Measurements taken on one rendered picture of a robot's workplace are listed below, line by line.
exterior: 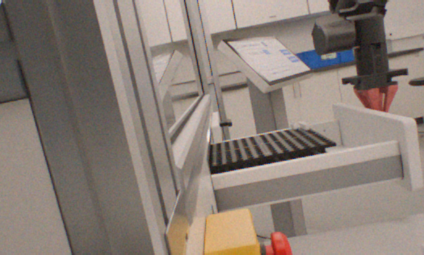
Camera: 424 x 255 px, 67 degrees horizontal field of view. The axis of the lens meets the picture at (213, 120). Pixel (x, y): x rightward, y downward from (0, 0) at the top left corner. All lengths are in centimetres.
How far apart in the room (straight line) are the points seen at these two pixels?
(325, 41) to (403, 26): 448
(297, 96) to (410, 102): 135
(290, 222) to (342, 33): 128
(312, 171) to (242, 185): 11
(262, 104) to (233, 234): 134
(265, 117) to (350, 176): 111
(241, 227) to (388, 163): 32
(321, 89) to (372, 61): 321
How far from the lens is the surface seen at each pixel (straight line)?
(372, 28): 67
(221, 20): 399
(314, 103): 385
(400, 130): 54
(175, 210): 19
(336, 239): 56
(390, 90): 68
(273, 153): 55
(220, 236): 29
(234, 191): 50
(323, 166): 52
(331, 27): 64
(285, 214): 176
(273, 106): 160
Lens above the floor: 104
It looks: 8 degrees down
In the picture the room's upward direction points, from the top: 11 degrees counter-clockwise
